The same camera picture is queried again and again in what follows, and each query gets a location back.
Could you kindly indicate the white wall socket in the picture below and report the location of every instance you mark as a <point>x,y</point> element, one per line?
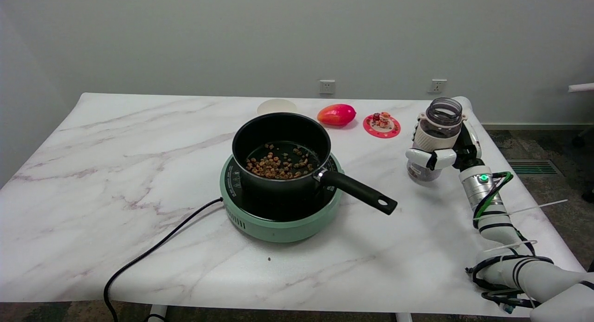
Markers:
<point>437,86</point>
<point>327,86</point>

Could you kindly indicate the short white zip tie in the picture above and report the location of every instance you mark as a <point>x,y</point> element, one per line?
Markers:
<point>510,245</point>

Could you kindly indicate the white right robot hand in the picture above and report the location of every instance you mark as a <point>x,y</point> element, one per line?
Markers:
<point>469,145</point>

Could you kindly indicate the green induction cooker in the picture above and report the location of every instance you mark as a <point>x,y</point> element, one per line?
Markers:
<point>278,230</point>

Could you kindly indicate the clear bottle with white sleeve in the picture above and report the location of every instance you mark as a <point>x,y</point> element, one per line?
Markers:
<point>434,136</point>

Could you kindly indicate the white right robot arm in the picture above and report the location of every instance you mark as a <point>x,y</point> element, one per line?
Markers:
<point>478,192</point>

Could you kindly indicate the white pipe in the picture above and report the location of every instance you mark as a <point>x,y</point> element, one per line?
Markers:
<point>582,87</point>

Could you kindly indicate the white table leg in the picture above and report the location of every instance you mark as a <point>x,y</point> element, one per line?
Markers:
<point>158,313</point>
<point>403,317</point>

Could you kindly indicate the long white zip tie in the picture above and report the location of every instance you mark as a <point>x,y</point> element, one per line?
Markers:
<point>533,208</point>

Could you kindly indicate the black chair caster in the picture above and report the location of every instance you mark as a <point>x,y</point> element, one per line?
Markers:
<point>580,140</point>
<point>589,196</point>

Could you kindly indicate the pink round coaster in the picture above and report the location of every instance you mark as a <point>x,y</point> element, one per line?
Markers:
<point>388,131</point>

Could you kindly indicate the beige round lid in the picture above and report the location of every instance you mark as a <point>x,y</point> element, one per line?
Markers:
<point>276,106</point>

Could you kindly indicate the small toy figurine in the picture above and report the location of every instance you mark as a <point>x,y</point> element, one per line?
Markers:
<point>381,120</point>

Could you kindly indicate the red mango fruit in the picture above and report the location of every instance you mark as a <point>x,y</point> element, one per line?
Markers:
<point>336,114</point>

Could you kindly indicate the floor vent grille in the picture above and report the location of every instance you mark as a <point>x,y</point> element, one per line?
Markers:
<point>533,167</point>

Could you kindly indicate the brown food pieces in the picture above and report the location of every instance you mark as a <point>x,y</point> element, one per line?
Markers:
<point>278,166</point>

